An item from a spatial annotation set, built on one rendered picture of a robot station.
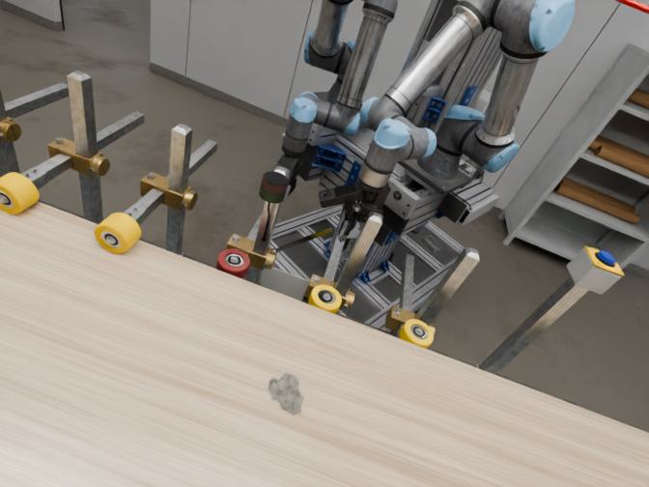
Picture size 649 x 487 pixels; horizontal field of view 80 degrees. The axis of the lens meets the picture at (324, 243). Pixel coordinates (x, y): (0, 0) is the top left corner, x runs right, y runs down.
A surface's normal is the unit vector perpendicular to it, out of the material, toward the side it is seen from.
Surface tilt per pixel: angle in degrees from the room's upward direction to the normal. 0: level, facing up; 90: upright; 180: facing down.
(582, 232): 90
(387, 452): 0
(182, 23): 90
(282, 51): 90
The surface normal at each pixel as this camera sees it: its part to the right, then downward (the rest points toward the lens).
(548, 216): -0.26, 0.57
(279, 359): 0.29, -0.72
